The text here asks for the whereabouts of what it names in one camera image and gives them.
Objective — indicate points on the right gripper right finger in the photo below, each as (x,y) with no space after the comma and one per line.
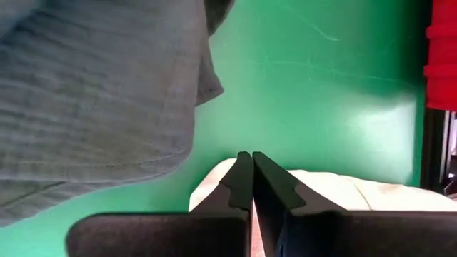
(357,235)

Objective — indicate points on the dark green button shirt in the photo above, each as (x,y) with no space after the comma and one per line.
(89,107)

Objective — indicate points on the cream folded garment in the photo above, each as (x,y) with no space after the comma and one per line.
(357,192)

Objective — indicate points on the red plastic laundry bin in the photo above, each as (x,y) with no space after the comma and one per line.
(442,53)

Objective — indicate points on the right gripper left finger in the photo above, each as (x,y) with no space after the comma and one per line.
(160,235)

